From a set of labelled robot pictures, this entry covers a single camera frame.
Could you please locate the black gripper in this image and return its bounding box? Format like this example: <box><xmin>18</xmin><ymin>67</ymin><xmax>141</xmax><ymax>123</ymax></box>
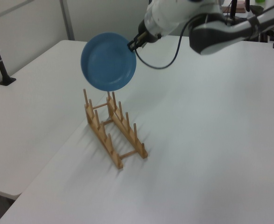
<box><xmin>127</xmin><ymin>19</ymin><xmax>162</xmax><ymax>53</ymax></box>

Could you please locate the blue round plate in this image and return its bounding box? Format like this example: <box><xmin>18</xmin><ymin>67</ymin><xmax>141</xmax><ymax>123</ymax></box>
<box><xmin>80</xmin><ymin>32</ymin><xmax>137</xmax><ymax>92</ymax></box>

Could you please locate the wooden plate rack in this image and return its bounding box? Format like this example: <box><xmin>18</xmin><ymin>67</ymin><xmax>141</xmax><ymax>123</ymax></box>
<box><xmin>82</xmin><ymin>88</ymin><xmax>148</xmax><ymax>170</ymax></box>

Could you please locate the black pole stand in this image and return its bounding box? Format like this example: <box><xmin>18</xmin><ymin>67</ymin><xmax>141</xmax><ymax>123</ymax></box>
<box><xmin>0</xmin><ymin>18</ymin><xmax>17</xmax><ymax>86</ymax></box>

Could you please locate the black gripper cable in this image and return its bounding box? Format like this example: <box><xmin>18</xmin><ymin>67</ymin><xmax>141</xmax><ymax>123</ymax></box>
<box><xmin>134</xmin><ymin>13</ymin><xmax>228</xmax><ymax>70</ymax></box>

